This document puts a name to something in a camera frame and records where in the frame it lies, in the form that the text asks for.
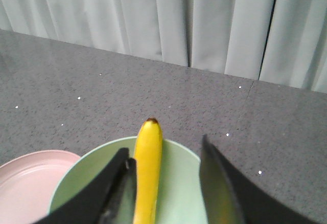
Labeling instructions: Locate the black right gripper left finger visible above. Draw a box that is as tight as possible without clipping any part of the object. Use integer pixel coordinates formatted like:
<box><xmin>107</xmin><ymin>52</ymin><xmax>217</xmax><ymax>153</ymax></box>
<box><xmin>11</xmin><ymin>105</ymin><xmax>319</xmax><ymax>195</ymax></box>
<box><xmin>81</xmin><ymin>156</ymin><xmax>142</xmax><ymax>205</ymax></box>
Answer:
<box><xmin>36</xmin><ymin>148</ymin><xmax>137</xmax><ymax>223</ymax></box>

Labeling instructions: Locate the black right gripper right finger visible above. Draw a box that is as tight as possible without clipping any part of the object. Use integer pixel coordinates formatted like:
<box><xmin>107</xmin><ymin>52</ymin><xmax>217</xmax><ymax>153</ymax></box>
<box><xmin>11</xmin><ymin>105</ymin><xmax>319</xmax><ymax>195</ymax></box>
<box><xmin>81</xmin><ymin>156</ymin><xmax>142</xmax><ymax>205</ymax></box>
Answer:
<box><xmin>199</xmin><ymin>135</ymin><xmax>314</xmax><ymax>223</ymax></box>

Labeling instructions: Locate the yellow banana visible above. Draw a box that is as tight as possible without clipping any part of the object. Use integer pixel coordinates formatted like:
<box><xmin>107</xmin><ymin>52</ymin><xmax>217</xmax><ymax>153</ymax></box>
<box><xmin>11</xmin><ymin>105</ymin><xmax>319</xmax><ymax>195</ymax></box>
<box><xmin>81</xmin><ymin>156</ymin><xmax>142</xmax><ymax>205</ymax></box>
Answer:
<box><xmin>133</xmin><ymin>118</ymin><xmax>163</xmax><ymax>223</ymax></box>

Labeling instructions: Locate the green bowl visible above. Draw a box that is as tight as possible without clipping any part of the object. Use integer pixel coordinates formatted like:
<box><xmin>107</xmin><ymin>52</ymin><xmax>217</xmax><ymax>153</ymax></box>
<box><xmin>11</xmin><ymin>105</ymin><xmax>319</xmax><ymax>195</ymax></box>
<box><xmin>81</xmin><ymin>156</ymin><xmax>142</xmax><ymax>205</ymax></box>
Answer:
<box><xmin>49</xmin><ymin>137</ymin><xmax>207</xmax><ymax>224</ymax></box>

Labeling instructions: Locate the pink plate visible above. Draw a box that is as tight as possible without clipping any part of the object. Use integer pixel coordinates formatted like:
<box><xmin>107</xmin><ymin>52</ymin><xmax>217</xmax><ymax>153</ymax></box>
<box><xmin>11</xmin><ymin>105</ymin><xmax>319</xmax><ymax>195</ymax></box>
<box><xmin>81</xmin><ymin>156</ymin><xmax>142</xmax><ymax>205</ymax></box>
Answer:
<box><xmin>1</xmin><ymin>150</ymin><xmax>80</xmax><ymax>223</ymax></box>

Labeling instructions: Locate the white curtain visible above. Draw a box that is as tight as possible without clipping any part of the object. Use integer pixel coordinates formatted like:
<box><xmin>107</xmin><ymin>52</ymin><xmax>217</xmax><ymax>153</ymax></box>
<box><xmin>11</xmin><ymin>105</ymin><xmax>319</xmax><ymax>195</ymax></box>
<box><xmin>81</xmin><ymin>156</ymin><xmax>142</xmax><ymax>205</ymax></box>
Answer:
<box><xmin>1</xmin><ymin>0</ymin><xmax>326</xmax><ymax>93</ymax></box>

